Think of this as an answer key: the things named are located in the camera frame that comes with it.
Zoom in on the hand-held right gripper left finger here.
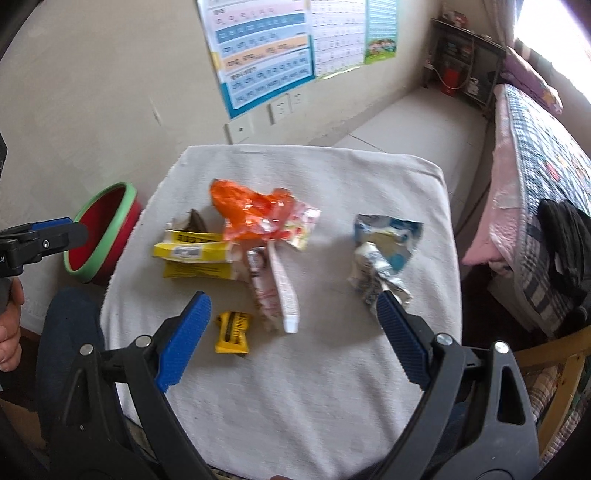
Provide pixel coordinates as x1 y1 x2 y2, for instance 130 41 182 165
48 291 213 480

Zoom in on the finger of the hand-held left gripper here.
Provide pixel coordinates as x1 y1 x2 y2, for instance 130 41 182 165
7 223 89 266
0 217 77 241

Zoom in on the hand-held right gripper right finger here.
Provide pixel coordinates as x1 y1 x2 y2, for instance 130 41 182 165
369 290 541 480

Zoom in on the red bin with green rim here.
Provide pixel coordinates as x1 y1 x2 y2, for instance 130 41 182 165
63 182 143 284

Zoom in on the blue white foil wrapper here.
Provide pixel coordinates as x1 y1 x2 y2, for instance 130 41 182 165
353 213 424 273

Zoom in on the person's left hand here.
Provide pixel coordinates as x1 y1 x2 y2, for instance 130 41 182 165
0 277 24 374

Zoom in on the yellow candy wrapper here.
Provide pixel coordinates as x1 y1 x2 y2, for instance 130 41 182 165
215 311 254 356

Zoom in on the yellow cardboard box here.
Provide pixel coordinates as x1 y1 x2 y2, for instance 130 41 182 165
153 231 241 281

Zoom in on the crumpled pink wrapper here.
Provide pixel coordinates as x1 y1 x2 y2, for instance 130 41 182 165
245 247 282 330

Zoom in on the dark brown wrapper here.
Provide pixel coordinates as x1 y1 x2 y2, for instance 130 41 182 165
173 208 211 234

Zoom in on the white towel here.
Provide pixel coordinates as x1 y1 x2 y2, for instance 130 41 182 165
100 145 464 478

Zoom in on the orange plastic wrapper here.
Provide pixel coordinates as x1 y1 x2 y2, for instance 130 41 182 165
210 179 296 243

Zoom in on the clear red-printed wrapper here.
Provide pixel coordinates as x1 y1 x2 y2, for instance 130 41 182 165
272 200 321 252

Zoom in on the black garment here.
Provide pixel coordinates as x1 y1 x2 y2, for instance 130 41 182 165
537 198 591 324

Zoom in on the bed with plaid quilt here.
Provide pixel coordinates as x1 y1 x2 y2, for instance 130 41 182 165
462 83 591 337

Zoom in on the red container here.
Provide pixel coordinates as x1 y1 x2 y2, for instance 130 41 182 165
440 65 464 95

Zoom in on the pink pillow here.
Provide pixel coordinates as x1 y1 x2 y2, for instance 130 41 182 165
501 44 564 116

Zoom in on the dark metal shelf rack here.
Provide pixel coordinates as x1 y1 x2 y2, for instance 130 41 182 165
422 17 508 116

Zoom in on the bright window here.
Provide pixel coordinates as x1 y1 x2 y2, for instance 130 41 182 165
512 0 591 88

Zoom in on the wooden chair frame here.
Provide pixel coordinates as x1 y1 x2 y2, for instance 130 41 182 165
512 330 591 462

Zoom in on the blue-bordered wall poster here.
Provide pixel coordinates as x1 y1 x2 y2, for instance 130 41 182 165
196 0 317 121

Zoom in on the white chart wall poster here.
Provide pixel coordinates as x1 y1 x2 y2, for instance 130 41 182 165
308 0 368 79

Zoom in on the green blue wall poster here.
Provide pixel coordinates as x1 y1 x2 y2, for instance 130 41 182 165
363 0 399 64

